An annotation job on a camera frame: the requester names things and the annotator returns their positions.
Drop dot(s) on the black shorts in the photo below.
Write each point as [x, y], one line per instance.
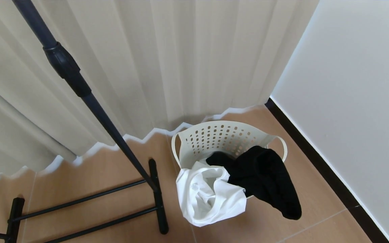
[262, 175]

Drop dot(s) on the white laundry basket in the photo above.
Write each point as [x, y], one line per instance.
[214, 135]

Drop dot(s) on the black clothes rack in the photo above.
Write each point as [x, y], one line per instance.
[66, 67]

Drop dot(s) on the beige curtain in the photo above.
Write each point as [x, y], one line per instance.
[181, 50]

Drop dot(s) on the white garment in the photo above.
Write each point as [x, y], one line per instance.
[208, 199]

